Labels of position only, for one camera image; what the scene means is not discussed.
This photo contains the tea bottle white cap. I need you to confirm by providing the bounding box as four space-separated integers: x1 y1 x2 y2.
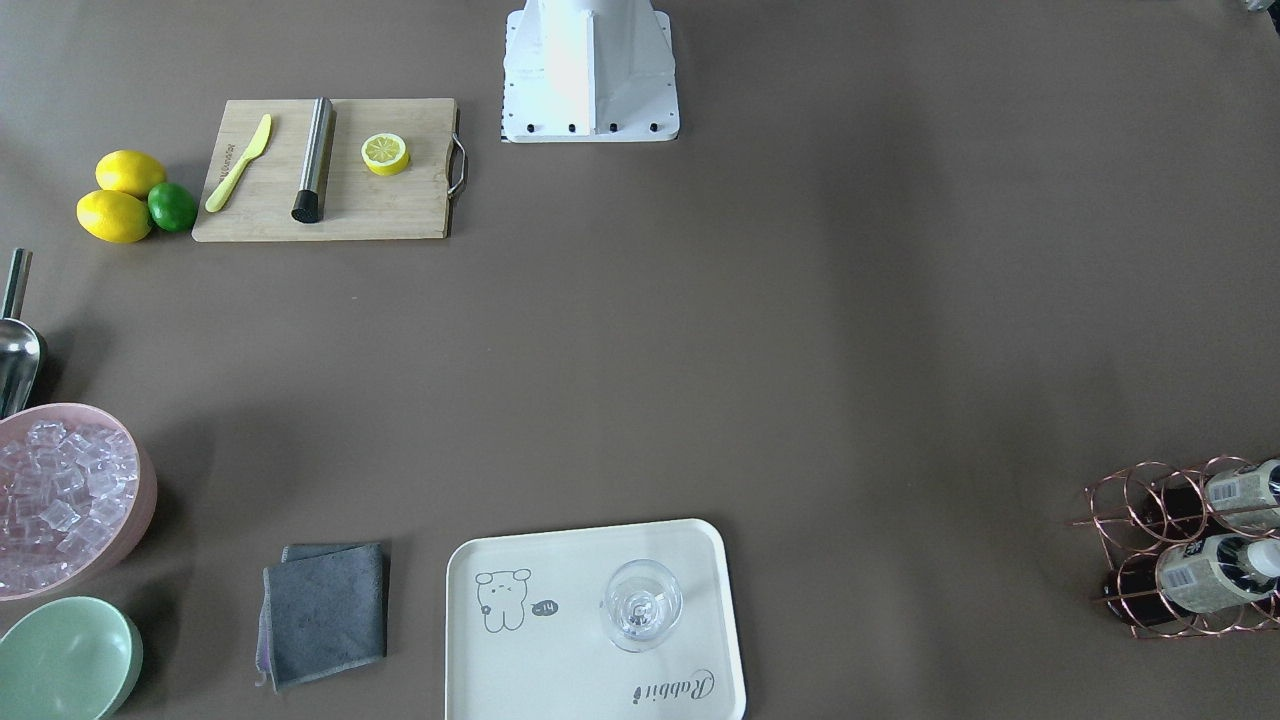
1156 534 1279 614

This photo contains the tea bottle upper in rack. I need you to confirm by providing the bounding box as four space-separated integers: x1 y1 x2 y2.
1204 457 1279 536

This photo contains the clear wine glass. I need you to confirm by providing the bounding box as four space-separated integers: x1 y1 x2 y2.
600 559 684 653

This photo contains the cream rabbit tray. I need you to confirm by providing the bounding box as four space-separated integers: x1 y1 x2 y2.
444 519 748 719

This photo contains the half lemon slice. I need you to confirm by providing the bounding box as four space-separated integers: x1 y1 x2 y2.
360 132 411 177

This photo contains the steel muddler black tip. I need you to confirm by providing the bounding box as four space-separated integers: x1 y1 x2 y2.
291 97 337 224

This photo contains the grey folded cloth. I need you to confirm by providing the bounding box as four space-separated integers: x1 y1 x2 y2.
255 542 389 693

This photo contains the bamboo cutting board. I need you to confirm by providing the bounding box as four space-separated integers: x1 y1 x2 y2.
192 97 466 243

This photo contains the yellow plastic knife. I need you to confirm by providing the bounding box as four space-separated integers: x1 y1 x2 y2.
204 114 273 213

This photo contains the green lime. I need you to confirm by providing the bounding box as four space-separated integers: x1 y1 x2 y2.
146 182 198 232

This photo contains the yellow lemon lower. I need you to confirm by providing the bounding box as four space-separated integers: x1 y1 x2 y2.
76 190 152 243

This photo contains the yellow lemon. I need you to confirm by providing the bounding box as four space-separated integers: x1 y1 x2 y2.
95 149 168 200
76 190 152 243

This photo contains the yellow lemon upper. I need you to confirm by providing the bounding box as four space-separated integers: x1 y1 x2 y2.
95 149 168 200

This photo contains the pink bowl of ice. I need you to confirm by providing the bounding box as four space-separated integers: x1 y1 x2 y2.
1 404 157 602

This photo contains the steel ice scoop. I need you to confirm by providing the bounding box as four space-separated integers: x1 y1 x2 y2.
1 249 45 419

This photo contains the green empty bowl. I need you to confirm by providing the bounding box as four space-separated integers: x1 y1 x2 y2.
1 596 143 719

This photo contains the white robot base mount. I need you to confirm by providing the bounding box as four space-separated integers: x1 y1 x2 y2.
500 1 681 143

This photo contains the copper wire bottle rack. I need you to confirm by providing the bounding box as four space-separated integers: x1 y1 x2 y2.
1074 455 1277 641

